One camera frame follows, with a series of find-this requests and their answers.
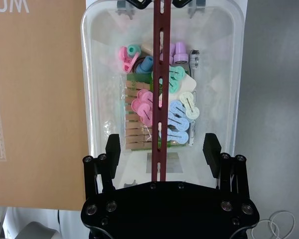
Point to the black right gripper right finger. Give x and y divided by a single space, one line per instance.
211 152

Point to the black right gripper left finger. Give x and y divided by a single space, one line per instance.
113 154

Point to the pack of wooden clothespins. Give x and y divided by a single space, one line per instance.
135 135

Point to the blue plastic clip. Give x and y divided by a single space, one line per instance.
179 123
176 108
177 137

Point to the pink plastic clip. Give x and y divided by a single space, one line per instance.
144 95
142 112

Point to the cream plastic clip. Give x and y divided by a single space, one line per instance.
189 104

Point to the clear plastic storage bin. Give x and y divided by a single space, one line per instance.
102 99

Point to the white rounded block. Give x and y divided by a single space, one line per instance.
188 83

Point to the mint green plastic clip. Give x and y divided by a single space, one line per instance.
175 77

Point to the brown cardboard box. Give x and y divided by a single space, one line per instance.
37 99

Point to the grey bristled toothbrush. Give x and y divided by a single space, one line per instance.
194 58

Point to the blue plastic cap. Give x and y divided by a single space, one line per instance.
145 64

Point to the purple plastic cap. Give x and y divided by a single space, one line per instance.
181 52
171 53

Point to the teal plastic cap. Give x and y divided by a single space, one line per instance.
133 49

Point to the black bin latch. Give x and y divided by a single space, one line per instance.
139 3

